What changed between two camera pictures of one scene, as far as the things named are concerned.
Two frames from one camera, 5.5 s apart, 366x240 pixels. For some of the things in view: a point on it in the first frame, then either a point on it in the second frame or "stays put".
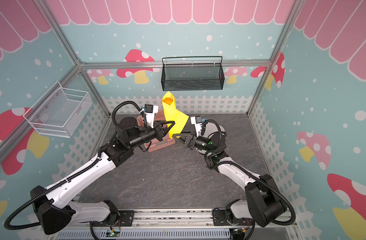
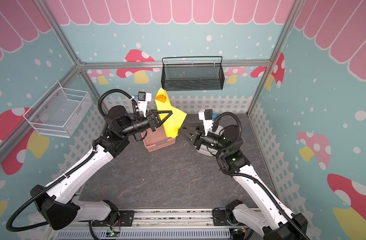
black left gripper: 159,128 → 153,120
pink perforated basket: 157,144 stays put
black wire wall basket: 189,73 stays put
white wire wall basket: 59,111 stays put
